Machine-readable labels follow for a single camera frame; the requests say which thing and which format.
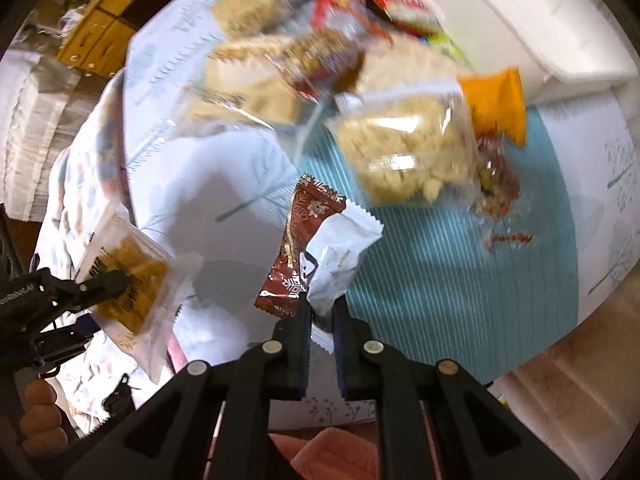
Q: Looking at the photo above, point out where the large clear cracker bag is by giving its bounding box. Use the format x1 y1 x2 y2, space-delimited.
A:
76 202 204 384

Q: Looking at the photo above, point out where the white snack wrapper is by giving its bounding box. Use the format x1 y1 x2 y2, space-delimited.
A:
300 200 384 354

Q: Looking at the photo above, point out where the brown snowflake snack wrapper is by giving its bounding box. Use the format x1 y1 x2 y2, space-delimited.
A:
255 174 346 318

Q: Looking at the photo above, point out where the clear bag crumbly snack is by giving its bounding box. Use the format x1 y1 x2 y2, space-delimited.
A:
326 79 480 208

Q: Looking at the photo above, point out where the person's left hand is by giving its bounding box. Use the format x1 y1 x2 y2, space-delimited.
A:
20 379 68 457

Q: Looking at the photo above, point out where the floral pastel blanket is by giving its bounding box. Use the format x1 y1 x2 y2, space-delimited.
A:
35 70 175 436

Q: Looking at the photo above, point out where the teal white patterned tablecloth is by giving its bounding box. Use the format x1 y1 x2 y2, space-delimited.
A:
124 0 639 382

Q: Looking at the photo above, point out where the white lace cloth cover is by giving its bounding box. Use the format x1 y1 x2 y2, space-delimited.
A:
1 49 104 222

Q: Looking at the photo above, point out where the wooden desk with drawers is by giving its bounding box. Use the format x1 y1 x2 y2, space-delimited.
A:
56 0 138 78

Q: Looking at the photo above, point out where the nut snack clear packet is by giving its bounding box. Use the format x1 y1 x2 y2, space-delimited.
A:
474 136 521 221

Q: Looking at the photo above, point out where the brown cracker pack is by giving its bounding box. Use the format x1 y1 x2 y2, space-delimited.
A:
183 35 314 130

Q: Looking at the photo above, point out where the square cracker snack pack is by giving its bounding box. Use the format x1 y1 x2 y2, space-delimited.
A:
212 0 292 40

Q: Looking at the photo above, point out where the orange snack packet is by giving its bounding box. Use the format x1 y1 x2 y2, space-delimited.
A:
458 67 527 146

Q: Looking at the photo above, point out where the red white cookie packet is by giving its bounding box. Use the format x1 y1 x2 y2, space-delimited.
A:
366 0 444 38

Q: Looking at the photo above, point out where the white plastic storage bin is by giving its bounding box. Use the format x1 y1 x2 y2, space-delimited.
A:
427 0 639 104

